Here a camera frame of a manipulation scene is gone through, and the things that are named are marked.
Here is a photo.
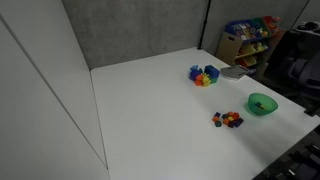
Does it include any black vertical pole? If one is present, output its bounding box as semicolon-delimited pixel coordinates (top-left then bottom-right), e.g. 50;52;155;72
197;0;212;51

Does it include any blue storage bin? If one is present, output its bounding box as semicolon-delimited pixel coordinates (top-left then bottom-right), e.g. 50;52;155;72
225;19;259;42

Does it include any small yellow storage bin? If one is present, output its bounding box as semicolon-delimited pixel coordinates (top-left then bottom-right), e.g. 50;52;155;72
242;54;259;67

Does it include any black table clamp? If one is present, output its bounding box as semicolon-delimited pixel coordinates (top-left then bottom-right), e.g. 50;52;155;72
303;106;320;118

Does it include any green plastic bowl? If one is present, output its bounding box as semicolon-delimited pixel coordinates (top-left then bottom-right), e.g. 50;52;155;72
247;92;279;117

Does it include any orange plastic toy piece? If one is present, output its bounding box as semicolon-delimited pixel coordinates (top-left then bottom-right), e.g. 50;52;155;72
194;74;205;87

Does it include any wooden toy organizer shelf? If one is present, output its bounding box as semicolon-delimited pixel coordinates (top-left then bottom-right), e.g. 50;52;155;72
215;15;288;77

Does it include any green storage bin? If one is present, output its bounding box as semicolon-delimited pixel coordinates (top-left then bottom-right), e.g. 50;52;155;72
251;18;270;38

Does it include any red storage bin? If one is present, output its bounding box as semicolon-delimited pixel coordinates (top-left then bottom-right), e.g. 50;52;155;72
262;15;282;34

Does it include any blue plastic toy piece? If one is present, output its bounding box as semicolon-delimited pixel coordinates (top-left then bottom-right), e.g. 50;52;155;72
188;64;204;81

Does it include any black equipment rack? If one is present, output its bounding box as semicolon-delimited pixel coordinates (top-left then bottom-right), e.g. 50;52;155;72
257;124;320;180

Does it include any yellow plastic toy piece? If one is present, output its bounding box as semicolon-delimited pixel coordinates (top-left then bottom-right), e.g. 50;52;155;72
201;73;212;88

